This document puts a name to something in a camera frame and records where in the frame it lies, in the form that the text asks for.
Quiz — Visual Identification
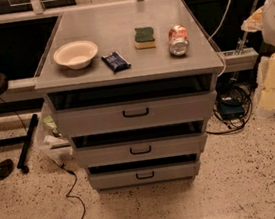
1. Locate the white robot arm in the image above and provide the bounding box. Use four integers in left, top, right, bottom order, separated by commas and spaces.
241, 0, 275, 118

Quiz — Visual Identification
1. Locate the white paper bowl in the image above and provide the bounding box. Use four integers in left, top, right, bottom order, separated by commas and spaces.
53, 40, 98, 70

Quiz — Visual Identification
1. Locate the green yellow sponge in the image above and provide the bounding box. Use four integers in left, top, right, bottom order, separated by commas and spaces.
134, 26, 156, 49

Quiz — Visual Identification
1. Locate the black floor cable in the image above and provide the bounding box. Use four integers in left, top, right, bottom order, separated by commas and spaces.
59, 160, 88, 219

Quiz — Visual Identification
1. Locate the clear plastic bag trash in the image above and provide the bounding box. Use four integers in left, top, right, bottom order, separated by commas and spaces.
34, 104, 73, 164

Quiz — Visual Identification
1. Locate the grey bottom drawer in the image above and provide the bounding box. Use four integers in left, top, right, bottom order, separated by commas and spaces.
87, 153, 200, 190

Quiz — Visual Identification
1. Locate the tangled black cables box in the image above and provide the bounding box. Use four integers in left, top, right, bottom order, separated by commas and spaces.
207, 79, 253, 136

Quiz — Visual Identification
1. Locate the grey middle drawer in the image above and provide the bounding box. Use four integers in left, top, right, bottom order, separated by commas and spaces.
73, 122, 208, 167

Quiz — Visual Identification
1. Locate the grey drawer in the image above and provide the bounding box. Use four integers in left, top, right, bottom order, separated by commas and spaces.
87, 153, 200, 190
73, 122, 208, 167
45, 77, 216, 137

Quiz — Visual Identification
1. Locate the dark blue snack packet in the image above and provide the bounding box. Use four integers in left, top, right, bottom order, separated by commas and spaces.
102, 52, 132, 73

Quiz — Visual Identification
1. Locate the grey drawer cabinet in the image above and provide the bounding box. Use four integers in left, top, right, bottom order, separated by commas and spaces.
24, 0, 239, 199

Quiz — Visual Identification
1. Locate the grey top drawer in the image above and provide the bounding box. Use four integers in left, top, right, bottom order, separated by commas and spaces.
45, 77, 216, 137

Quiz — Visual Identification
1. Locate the crushed orange soda can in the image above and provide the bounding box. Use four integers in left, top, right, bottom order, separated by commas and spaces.
168, 24, 189, 56

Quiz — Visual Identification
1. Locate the black chair base leg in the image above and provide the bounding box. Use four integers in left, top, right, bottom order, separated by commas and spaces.
0, 114, 38, 174

